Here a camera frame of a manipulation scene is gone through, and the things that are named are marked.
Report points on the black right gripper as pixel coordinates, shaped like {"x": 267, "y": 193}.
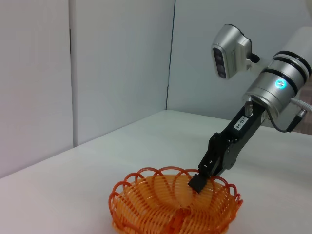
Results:
{"x": 246, "y": 136}

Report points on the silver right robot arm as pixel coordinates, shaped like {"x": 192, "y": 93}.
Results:
{"x": 275, "y": 90}

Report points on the silver right gripper stub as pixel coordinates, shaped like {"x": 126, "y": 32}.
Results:
{"x": 249, "y": 108}

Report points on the right wrist camera housing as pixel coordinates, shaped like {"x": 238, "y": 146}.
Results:
{"x": 229, "y": 48}

